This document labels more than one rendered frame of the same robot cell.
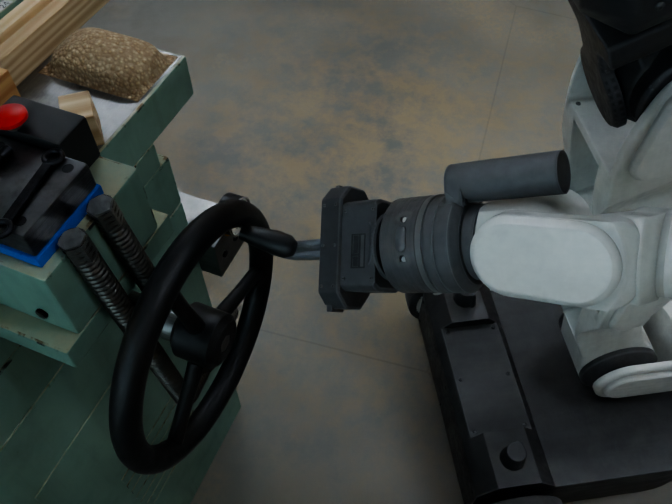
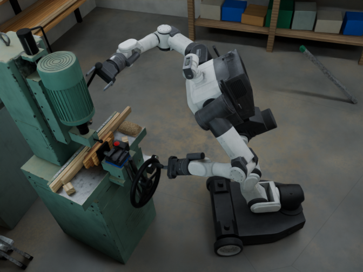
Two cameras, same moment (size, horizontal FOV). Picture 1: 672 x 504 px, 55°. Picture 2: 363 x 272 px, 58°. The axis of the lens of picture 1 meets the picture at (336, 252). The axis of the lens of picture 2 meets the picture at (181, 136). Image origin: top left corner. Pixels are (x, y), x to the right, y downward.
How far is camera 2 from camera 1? 1.13 m
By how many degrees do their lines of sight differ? 9
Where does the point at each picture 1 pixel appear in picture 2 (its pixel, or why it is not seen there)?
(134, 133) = (134, 143)
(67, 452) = (116, 209)
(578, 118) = not seen: hidden behind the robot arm
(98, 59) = (128, 128)
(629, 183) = not seen: hidden behind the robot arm
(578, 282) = (201, 172)
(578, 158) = not seen: hidden behind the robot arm
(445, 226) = (185, 163)
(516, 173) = (195, 155)
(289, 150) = (176, 138)
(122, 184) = (133, 154)
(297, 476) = (170, 234)
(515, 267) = (193, 170)
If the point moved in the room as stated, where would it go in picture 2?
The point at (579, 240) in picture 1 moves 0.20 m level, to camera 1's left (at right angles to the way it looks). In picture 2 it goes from (200, 166) to (159, 164)
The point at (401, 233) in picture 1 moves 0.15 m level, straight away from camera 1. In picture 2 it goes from (179, 164) to (186, 143)
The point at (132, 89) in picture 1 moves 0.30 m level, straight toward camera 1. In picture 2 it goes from (134, 134) to (145, 173)
